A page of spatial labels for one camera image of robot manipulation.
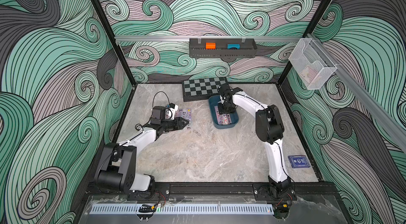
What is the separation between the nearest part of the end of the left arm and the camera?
716 mm

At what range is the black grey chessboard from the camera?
3.60 ft

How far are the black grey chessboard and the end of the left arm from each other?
0.95 feet
